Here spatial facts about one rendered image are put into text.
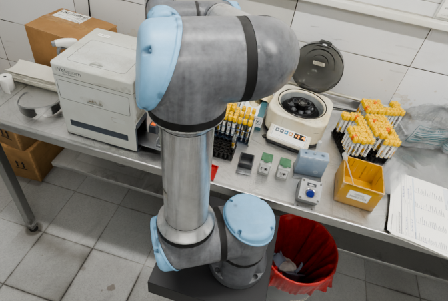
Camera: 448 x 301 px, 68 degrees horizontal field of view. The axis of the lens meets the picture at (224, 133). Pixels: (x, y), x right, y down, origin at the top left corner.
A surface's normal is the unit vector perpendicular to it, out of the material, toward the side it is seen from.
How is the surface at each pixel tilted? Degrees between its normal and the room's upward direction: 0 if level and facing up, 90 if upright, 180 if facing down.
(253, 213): 7
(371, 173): 90
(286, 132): 25
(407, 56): 90
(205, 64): 62
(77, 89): 90
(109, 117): 90
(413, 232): 1
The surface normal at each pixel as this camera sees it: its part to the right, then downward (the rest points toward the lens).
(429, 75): -0.25, 0.62
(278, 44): 0.54, -0.11
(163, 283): 0.11, -0.70
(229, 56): 0.24, 0.07
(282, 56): 0.63, 0.13
